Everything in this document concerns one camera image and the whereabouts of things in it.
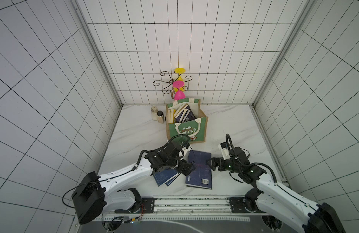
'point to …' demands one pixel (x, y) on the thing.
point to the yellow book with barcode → (173, 113)
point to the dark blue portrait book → (178, 116)
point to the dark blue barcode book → (201, 175)
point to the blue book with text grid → (193, 116)
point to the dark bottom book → (188, 117)
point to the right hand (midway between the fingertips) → (211, 157)
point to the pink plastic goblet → (179, 95)
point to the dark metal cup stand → (156, 83)
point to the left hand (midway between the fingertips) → (185, 166)
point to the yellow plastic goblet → (179, 71)
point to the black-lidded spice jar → (160, 117)
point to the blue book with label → (162, 175)
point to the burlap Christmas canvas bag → (196, 129)
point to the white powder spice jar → (154, 112)
